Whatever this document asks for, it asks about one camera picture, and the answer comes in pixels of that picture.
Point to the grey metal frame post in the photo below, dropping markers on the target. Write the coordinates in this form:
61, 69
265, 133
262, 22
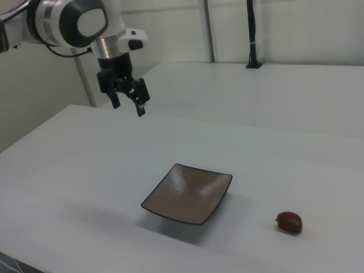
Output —
84, 79
211, 31

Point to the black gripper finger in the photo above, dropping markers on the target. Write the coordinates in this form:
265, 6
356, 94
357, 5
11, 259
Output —
115, 98
141, 94

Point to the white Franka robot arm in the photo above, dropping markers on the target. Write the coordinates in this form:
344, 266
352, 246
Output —
54, 20

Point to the square brown ceramic plate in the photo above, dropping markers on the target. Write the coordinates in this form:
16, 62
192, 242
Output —
187, 196

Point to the small round reddish-brown food item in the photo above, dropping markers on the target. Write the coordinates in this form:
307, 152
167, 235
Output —
289, 222

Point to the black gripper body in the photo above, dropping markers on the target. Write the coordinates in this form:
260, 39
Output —
115, 66

